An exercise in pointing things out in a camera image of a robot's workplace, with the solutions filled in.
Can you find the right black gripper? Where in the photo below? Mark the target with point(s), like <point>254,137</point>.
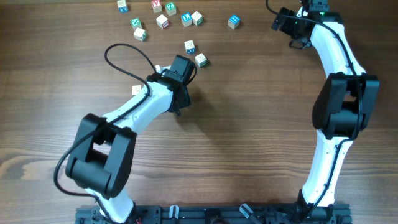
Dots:
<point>284,27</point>

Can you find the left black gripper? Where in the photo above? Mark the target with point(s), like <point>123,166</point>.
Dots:
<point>186,100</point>

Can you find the green-sided picture block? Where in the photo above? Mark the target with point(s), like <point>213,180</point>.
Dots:
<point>197,18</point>
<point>201,60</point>

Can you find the green base tower block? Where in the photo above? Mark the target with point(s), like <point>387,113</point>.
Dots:
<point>136,89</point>

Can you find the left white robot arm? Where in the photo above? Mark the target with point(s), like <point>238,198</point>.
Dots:
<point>101,162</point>

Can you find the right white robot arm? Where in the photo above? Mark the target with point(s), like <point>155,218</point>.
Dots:
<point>345,103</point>

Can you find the blue-sided picture block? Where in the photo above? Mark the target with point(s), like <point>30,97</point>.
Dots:
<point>189,47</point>

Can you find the plain green-sided wooden block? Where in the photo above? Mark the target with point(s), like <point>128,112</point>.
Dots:
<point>140,34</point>

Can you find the red-sided wooden block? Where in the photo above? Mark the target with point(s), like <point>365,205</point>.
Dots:
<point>162,21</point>

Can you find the blue L wooden block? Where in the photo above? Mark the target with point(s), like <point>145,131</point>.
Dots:
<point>186,19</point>

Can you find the blue far right block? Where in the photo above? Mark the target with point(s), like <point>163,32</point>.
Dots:
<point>233,21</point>

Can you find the green N wooden block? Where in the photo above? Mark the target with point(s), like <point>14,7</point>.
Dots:
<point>136,23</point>

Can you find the green Z wooden block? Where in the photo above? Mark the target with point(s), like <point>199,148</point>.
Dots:
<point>170,8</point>

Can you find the red V wooden block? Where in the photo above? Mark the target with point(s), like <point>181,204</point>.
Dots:
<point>156,5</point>

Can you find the blue X wooden block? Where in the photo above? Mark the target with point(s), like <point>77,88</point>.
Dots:
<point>122,6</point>

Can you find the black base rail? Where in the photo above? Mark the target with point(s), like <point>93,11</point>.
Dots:
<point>283,213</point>

